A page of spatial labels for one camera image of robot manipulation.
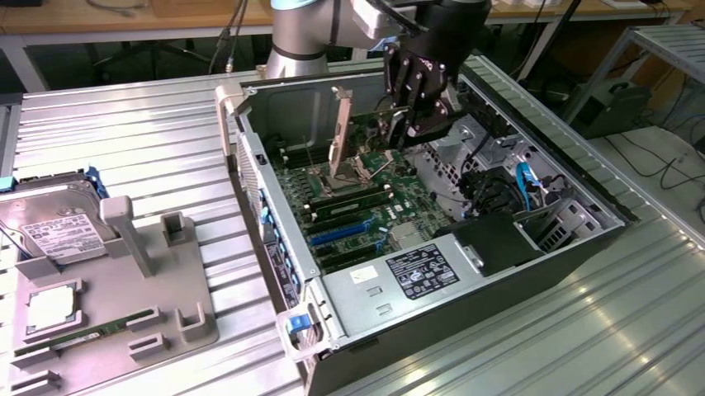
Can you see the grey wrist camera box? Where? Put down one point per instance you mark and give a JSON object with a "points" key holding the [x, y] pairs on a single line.
{"points": [[373, 18]]}

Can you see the wooden desk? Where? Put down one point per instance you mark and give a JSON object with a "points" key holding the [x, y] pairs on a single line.
{"points": [[137, 18]]}

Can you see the open black PC case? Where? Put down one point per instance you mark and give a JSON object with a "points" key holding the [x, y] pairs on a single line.
{"points": [[495, 297]]}

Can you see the metal slat side table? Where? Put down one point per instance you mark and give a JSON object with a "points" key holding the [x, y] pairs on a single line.
{"points": [[666, 45]]}

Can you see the green motherboard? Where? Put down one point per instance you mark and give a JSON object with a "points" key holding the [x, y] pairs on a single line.
{"points": [[357, 231]]}

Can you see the black expansion slot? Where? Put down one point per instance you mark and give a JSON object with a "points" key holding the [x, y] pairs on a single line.
{"points": [[349, 257]]}

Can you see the grey parts rack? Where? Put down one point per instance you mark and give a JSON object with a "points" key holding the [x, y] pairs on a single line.
{"points": [[126, 297]]}

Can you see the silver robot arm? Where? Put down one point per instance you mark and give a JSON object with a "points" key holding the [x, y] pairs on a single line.
{"points": [[308, 37]]}

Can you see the blue expansion slot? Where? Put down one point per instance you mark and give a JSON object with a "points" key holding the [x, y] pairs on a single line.
{"points": [[336, 234]]}

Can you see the graphics card with silver bracket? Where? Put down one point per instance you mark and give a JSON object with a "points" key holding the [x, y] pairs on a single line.
{"points": [[340, 136]]}

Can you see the silver chipset heatsink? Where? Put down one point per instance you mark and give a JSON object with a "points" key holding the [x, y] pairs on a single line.
{"points": [[408, 234]]}

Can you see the blue case side latch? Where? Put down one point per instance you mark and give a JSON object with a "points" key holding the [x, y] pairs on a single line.
{"points": [[296, 323]]}

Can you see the green RAM stick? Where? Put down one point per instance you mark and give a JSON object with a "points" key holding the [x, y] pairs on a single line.
{"points": [[82, 333]]}

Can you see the installed RAM stick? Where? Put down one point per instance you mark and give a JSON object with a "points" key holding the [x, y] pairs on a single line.
{"points": [[352, 203]]}

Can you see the blue expansion slot latch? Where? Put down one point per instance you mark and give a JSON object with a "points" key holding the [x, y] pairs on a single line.
{"points": [[295, 282], [264, 216], [281, 249]]}

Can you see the silver CPU chip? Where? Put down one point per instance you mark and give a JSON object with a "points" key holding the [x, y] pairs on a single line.
{"points": [[50, 308]]}

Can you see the hard disk with blue carrier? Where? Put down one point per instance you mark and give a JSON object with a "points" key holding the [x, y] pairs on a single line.
{"points": [[49, 222]]}

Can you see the CPU socket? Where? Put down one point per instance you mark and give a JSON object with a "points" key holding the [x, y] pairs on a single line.
{"points": [[352, 173]]}

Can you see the black box on floor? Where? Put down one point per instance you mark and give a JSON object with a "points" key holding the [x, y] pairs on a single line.
{"points": [[611, 107]]}

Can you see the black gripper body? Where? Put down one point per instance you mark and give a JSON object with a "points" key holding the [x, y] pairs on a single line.
{"points": [[451, 37]]}

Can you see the grey power supply unit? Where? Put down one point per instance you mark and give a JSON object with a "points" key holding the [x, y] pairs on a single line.
{"points": [[396, 284]]}

